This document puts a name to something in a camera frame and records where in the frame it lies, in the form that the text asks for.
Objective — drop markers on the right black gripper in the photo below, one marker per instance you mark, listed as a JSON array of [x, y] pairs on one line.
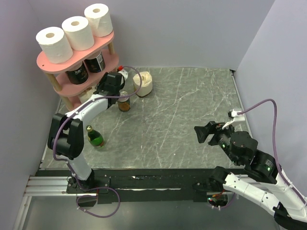
[[210, 127]]

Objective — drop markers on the beige paper roll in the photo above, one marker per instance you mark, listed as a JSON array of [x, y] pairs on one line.
[[146, 86]]

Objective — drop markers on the black paper roll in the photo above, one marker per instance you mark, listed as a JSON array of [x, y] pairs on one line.
[[77, 74]]

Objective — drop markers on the white paper roll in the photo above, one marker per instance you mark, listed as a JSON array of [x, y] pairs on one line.
[[54, 44], [99, 19], [78, 33]]

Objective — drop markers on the printed paper roll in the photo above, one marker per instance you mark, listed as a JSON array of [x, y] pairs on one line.
[[86, 95]]

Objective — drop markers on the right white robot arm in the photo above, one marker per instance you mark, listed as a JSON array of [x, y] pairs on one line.
[[288, 208]]

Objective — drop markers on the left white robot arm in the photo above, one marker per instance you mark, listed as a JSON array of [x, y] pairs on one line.
[[66, 137]]

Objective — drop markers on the pink three-tier shelf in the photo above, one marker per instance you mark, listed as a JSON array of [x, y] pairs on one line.
[[56, 73]]

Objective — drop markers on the food tin can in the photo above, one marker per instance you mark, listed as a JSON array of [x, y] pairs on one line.
[[124, 102]]

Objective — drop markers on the green glass bottle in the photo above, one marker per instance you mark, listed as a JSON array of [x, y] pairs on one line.
[[94, 137]]

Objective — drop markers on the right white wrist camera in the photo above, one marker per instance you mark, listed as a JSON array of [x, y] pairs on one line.
[[235, 118]]

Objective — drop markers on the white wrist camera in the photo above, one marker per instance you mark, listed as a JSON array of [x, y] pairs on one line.
[[235, 118], [122, 71]]

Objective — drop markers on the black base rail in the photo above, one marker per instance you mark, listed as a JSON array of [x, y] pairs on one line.
[[150, 185]]

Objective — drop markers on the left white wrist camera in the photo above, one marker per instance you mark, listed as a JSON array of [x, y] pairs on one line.
[[122, 71]]

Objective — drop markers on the aluminium frame rail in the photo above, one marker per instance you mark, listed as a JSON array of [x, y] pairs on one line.
[[39, 187]]

